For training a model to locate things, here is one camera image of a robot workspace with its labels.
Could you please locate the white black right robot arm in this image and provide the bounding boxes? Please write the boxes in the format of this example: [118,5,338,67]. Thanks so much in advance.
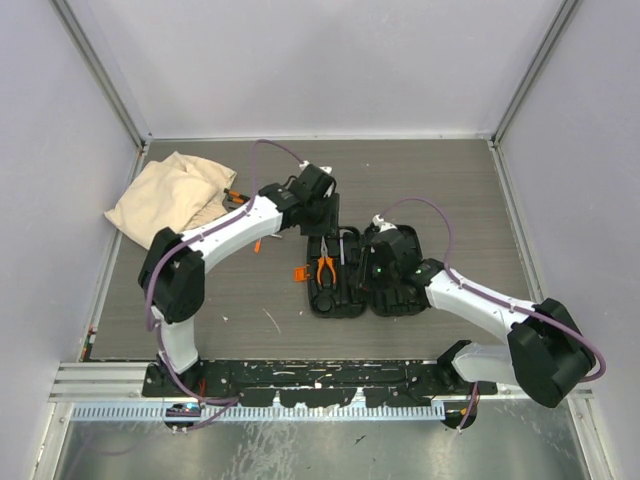
[358,223,597,408]

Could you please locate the small orange black precision screwdriver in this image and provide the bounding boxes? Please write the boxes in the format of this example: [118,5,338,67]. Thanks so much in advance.
[224,189,250,201]

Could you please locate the black handle claw hammer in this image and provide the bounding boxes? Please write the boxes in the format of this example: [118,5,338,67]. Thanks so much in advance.
[339,227,359,266]

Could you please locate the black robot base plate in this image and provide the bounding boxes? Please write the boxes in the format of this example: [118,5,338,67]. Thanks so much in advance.
[142,358,500,409]

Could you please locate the white slotted cable duct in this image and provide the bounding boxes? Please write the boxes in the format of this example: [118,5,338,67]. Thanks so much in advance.
[70,400,445,423]

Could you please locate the orange black needle nose pliers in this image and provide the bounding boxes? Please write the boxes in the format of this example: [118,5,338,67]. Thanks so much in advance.
[316,237,337,288]

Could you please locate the beige cloth drawstring bag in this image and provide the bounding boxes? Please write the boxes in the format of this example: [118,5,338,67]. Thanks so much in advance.
[105,151,237,249]

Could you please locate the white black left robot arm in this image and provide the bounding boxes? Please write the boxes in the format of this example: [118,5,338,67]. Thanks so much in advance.
[138,162,339,396]

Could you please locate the black plastic tool case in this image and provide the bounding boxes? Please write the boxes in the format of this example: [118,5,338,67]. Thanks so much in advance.
[294,224,438,319]

